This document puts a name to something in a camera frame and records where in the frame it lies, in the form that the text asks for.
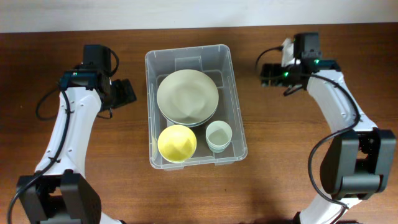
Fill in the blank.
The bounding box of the cream bowl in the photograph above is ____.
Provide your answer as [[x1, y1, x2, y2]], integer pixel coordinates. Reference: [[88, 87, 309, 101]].
[[157, 69, 219, 123]]

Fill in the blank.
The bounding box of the dark blue bowl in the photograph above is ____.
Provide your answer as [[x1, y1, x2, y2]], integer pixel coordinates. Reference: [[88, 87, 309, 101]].
[[159, 108, 217, 128]]

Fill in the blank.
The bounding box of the clear plastic storage bin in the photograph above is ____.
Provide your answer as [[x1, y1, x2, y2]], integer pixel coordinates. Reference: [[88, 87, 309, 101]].
[[145, 44, 248, 170]]

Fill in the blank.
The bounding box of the yellow small bowl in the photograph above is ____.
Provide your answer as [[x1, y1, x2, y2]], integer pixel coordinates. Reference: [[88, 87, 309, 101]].
[[157, 124, 197, 163]]

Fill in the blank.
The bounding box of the cream white cup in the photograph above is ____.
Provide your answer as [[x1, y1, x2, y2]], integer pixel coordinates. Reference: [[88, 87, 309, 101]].
[[206, 121, 233, 145]]

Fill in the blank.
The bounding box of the mint green cup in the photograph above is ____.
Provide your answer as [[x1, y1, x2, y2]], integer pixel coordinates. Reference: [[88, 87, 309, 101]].
[[209, 146, 229, 154]]

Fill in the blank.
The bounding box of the light grey cup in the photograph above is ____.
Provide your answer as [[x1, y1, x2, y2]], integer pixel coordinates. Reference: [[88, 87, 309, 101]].
[[207, 141, 231, 148]]

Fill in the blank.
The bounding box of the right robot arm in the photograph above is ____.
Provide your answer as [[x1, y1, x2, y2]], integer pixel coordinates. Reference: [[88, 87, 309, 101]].
[[260, 32, 397, 224]]

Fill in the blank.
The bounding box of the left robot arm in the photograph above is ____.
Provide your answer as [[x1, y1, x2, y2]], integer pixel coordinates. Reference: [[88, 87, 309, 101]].
[[7, 45, 136, 223]]

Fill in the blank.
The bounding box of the left black cable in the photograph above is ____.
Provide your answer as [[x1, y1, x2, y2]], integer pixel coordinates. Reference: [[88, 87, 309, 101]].
[[6, 48, 121, 224]]

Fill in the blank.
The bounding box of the black cable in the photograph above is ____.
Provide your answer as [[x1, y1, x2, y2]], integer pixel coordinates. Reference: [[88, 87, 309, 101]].
[[6, 48, 121, 224], [254, 45, 361, 224]]

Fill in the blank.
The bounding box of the right black cable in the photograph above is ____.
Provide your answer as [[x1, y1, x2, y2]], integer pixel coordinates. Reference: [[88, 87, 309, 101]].
[[254, 45, 361, 224]]

